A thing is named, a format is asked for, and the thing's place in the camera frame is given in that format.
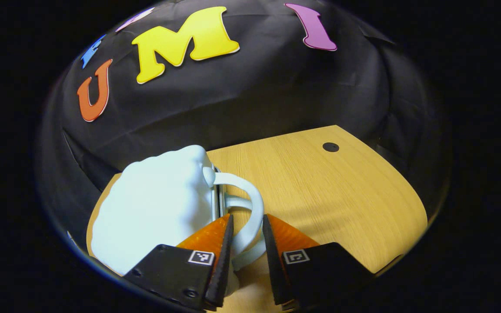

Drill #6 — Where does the black backdrop cloth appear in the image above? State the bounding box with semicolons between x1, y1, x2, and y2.
35;0;453;270

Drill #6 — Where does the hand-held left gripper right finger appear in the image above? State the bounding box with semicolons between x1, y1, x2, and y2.
262;214;375;310

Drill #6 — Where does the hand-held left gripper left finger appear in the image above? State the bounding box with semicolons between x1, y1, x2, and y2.
124;213;234;311

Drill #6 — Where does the light blue suitcase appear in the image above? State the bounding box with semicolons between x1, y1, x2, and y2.
90;145;265;296

